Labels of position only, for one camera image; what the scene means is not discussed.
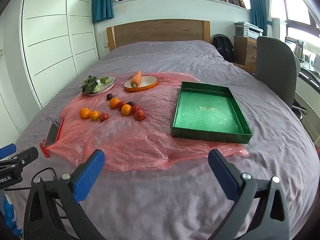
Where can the wooden headboard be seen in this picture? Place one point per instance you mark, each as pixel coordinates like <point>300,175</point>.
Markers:
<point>160,31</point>

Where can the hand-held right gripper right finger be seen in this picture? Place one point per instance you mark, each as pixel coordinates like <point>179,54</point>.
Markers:
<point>222,177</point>

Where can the window with dark frame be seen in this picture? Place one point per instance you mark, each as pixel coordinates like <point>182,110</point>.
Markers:
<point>297,7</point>

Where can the patterned oval plate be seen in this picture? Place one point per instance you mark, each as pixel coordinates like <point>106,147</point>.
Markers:
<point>110,84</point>

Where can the white printer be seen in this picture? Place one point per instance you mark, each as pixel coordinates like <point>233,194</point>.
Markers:
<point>247,30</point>

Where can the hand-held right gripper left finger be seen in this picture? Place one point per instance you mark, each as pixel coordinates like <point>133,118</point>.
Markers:
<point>90,177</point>

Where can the person's left hand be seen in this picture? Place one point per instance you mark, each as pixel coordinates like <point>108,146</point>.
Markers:
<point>8,217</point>

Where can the teal curtain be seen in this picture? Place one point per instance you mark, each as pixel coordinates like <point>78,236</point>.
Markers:
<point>102,0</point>
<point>257,5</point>

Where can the carrot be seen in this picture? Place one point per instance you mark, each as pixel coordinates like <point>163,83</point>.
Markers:
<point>136,78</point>

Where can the white wardrobe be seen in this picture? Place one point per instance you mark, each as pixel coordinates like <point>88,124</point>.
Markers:
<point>50,30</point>

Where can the dark purple plum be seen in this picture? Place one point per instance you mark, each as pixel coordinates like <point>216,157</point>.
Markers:
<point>130,103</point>
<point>109,96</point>

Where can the black backpack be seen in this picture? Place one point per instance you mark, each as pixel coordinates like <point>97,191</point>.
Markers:
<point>222,46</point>

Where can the red pomegranate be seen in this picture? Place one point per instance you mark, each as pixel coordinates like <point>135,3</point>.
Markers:
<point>121,104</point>

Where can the green cardboard box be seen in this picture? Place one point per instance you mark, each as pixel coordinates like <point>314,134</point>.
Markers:
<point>207,110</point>

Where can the grey chair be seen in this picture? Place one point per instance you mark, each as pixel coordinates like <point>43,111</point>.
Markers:
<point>275,62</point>

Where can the phone in red case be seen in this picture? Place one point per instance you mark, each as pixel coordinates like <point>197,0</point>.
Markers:
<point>53,131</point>

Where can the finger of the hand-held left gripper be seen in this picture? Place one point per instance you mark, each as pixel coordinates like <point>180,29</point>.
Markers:
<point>7,150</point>
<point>27,156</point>

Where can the small bok choy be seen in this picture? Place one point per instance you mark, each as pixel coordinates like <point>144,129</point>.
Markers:
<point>105,80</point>

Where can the orange oval plate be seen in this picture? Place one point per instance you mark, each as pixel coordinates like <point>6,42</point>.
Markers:
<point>148,81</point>

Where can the pink plastic sheet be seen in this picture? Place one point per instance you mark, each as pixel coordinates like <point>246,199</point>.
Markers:
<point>130,140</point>

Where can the white desk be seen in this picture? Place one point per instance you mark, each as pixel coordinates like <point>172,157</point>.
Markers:
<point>308,80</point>

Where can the small red apple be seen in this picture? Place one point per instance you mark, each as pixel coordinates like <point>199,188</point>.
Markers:
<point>136,108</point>
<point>104,117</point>
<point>139,115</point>

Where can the large bok choy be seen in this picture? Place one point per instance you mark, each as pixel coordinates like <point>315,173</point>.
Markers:
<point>89,83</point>

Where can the wooden drawer cabinet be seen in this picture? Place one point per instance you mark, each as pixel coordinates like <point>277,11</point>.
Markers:
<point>246,50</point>

